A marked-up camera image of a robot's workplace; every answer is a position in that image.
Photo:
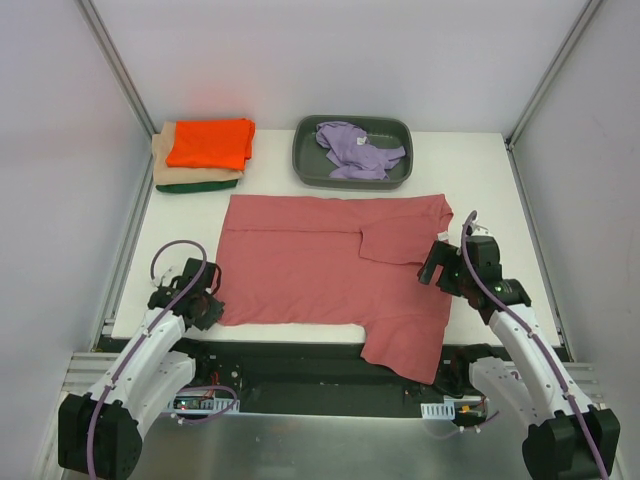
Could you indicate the dark green folded t shirt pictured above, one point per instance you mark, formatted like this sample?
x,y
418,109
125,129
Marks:
x,y
201,187

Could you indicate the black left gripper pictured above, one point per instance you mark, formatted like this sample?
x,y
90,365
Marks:
x,y
211,308

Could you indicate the left aluminium frame post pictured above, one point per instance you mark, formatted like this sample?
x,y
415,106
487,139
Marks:
x,y
103,39

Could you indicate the dark green plastic bin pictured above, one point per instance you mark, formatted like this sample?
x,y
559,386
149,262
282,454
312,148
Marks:
x,y
313,168

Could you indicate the right aluminium frame post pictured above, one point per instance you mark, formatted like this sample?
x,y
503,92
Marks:
x,y
574,35

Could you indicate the white cable duct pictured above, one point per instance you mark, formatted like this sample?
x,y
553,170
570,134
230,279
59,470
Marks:
x,y
451,410
200,406

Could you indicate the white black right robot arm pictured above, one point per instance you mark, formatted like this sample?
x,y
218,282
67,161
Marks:
x,y
566,436

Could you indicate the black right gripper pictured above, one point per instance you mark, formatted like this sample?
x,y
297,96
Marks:
x,y
439,262

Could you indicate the pink t shirt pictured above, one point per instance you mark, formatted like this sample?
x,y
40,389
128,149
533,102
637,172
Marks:
x,y
307,260

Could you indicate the left white cable duct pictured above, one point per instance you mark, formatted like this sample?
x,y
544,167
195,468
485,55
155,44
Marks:
x,y
200,406

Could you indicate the orange folded t shirt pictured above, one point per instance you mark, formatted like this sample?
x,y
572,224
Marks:
x,y
215,144

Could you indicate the beige folded t shirt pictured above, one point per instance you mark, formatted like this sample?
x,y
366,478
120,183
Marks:
x,y
161,146

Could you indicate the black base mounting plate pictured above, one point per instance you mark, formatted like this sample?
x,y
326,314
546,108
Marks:
x,y
315,379

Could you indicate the lavender crumpled t shirt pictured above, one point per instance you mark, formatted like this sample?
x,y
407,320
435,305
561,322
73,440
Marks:
x,y
354,157

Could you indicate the aluminium frame post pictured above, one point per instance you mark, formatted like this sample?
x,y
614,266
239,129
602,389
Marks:
x,y
574,35
103,39

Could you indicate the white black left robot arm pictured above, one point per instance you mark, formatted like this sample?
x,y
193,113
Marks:
x,y
101,432

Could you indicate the right white cable duct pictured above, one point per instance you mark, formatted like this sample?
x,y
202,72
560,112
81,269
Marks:
x,y
451,410

